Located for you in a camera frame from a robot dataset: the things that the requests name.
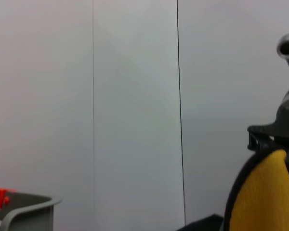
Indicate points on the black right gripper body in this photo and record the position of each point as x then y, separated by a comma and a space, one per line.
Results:
262, 134

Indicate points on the yellow and grey towel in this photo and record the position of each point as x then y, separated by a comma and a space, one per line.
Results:
262, 197

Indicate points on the grey perforated storage box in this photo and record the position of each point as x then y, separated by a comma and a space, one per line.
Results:
33, 214

